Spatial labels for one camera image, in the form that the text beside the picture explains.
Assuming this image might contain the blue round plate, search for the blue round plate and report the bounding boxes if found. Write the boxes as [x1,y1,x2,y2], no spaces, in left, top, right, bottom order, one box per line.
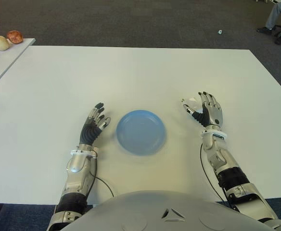
[115,109,167,156]

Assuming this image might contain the white charger block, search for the white charger block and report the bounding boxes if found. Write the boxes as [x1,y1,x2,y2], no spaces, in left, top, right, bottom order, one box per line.
[180,96,204,114]

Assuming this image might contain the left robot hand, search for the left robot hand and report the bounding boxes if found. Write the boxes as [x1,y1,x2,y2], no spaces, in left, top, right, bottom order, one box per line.
[79,103,112,146]

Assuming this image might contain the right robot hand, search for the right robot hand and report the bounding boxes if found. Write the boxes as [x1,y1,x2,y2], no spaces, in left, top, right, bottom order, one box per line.
[180,90,224,127]

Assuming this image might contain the grey robot torso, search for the grey robot torso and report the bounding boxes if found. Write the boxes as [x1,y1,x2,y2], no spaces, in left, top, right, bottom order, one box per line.
[65,190,280,231]

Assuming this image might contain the beige bread roll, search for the beige bread roll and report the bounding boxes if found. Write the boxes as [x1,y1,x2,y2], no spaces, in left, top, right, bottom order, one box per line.
[0,35,11,51]

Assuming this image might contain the seated person grey trousers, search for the seated person grey trousers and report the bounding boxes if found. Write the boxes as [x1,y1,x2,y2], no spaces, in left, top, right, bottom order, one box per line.
[256,1,281,45]

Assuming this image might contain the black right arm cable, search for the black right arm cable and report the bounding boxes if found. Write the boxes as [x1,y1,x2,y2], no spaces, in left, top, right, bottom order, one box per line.
[199,144,228,203]

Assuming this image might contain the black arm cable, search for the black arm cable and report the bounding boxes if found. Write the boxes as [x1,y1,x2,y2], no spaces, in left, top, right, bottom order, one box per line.
[89,156,114,197]
[199,144,228,203]

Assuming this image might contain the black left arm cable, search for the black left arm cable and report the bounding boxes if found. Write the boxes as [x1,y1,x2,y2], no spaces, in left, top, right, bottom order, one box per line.
[89,156,114,197]

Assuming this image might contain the white side table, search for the white side table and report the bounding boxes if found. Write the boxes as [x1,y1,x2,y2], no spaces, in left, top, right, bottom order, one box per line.
[0,38,36,95]

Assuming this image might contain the reddish brown bread roll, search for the reddish brown bread roll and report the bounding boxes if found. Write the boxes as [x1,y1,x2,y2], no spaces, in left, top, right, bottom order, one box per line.
[6,30,24,44]

